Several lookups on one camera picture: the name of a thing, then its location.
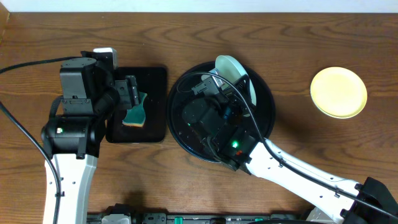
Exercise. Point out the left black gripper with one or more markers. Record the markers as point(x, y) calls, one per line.
point(133, 91)

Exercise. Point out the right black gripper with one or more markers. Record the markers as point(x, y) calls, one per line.
point(238, 103)

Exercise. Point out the light blue plate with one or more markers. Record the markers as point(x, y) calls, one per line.
point(229, 68)

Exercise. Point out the green orange sponge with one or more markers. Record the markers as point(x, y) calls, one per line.
point(136, 116)

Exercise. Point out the yellow plate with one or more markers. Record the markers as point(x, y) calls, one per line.
point(338, 92)

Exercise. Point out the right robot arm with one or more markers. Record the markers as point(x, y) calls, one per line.
point(342, 200)

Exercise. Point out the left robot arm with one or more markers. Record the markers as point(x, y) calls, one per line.
point(72, 144)

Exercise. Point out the black round tray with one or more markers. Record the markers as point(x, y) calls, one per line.
point(264, 102)

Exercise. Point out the black rectangular tray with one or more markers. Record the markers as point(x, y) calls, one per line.
point(150, 80)

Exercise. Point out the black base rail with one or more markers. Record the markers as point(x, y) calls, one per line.
point(122, 213)

